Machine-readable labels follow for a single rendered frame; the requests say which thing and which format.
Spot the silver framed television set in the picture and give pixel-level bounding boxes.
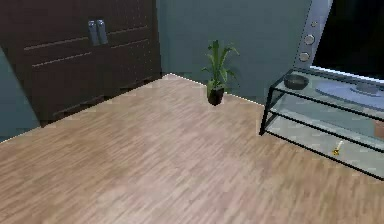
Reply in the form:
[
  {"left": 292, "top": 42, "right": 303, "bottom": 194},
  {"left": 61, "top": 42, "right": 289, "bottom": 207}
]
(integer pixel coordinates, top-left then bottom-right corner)
[{"left": 294, "top": 0, "right": 384, "bottom": 98}]

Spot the dark brown wooden cupboard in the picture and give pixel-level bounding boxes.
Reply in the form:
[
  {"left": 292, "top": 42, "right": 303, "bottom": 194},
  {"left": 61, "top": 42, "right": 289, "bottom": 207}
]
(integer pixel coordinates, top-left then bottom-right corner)
[{"left": 0, "top": 0, "right": 163, "bottom": 128}]

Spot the small yellow object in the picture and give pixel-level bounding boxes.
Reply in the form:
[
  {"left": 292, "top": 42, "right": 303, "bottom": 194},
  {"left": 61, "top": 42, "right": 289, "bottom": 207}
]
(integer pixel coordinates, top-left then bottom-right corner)
[{"left": 332, "top": 140, "right": 344, "bottom": 157}]

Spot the black framed glass tv stand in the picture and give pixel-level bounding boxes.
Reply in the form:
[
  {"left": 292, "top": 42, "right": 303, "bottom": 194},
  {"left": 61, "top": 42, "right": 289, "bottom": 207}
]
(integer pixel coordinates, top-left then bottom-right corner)
[{"left": 259, "top": 67, "right": 384, "bottom": 182}]

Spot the green house plant in pot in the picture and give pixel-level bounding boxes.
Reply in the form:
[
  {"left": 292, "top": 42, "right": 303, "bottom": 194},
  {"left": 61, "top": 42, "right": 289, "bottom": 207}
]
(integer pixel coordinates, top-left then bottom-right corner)
[{"left": 201, "top": 39, "right": 240, "bottom": 107}]

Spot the dark grey bowl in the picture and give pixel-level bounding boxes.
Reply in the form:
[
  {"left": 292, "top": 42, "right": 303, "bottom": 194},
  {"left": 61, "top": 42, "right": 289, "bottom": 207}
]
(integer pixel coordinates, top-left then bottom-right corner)
[{"left": 283, "top": 74, "right": 310, "bottom": 91}]

